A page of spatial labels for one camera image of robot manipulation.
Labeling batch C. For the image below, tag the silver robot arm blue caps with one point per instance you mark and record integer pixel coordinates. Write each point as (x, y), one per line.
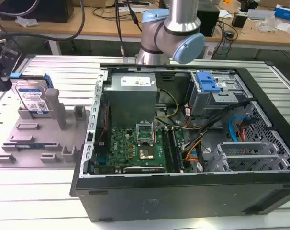
(176, 21)

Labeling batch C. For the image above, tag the hard disk in blue carrier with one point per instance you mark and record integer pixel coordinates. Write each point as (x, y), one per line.
(31, 95)

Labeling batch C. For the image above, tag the blue disk bay latch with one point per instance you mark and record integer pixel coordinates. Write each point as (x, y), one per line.
(207, 81)

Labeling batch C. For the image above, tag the metal disk bay cage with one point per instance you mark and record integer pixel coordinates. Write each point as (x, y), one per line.
(207, 100)

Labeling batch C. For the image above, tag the grey parts rack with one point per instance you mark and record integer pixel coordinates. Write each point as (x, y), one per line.
(39, 134)

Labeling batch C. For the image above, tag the blue RAM stick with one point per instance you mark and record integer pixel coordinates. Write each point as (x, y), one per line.
(30, 145)

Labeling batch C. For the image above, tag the wooden desk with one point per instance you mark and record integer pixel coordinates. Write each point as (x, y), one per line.
(104, 24)

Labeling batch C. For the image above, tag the grey power supply unit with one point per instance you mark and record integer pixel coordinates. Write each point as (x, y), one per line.
(130, 95)

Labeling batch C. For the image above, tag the green motherboard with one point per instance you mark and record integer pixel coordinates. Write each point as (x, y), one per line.
(121, 146)

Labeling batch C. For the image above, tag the CPU socket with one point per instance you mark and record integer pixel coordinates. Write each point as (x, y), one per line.
(146, 153)

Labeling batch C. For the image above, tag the black graphics card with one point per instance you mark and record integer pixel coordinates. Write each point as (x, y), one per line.
(143, 169)

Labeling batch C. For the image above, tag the black RAM slot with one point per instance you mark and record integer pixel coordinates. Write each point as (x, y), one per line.
(167, 151)
(178, 153)

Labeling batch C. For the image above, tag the black desktop computer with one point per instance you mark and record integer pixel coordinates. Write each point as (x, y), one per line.
(208, 20)

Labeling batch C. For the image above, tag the black open PC case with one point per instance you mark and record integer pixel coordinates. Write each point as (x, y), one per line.
(183, 196)

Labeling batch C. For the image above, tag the blue and white box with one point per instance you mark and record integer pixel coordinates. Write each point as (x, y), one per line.
(286, 12)

